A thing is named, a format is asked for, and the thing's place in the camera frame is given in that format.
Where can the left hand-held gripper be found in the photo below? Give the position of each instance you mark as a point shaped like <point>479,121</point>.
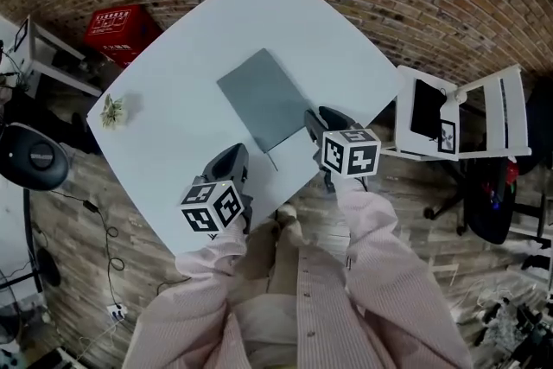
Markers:
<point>211,207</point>

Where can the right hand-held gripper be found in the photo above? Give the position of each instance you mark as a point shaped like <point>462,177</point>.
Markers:
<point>352,153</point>

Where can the grey notebook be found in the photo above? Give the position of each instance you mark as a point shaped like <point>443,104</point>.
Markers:
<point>263,99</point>

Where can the person's left forearm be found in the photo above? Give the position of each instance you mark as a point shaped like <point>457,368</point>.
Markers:
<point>190,298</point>

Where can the person's right forearm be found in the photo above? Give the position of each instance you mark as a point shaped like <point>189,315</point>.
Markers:
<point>389,272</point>

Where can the person's right shoe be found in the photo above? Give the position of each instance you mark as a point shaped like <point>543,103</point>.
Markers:
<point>288,214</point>

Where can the black pouch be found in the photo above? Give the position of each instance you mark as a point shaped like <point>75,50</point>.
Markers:
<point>427,108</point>

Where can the person's beige trousers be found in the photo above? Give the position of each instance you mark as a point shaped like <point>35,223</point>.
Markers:
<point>276,263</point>

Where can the small framed picture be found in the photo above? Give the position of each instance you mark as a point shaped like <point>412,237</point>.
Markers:
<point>447,136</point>

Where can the small potted plant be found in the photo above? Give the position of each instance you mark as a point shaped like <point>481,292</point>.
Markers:
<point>112,112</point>

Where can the small white bottle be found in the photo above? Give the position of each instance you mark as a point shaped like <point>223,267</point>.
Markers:
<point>459,96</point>

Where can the black power adapter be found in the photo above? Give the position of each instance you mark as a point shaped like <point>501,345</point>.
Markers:
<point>90,206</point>

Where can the person's pink shirt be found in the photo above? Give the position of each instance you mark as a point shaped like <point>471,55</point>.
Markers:
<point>319,315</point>

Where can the black highback office chair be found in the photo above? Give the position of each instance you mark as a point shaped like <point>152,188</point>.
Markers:
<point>488,203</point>

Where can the red plastic box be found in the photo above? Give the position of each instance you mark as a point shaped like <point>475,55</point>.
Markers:
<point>114,28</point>

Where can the white power strip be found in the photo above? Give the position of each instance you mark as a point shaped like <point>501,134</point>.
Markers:
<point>116,312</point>

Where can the red and blue toy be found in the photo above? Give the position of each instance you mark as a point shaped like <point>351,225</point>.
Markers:
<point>503,186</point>

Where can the white wooden chair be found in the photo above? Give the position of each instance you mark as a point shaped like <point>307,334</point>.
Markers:
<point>514,112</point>

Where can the black round chair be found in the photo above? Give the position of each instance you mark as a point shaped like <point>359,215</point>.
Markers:
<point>34,160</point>

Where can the small white side table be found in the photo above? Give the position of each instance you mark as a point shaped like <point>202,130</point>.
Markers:
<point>47,52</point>

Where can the white metal rack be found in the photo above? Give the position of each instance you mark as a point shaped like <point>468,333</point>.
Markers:
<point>535,237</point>

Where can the black framed card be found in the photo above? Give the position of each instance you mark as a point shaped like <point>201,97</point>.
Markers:
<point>20,35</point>

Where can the white desk with black frame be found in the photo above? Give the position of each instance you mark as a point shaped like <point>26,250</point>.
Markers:
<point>13,229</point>

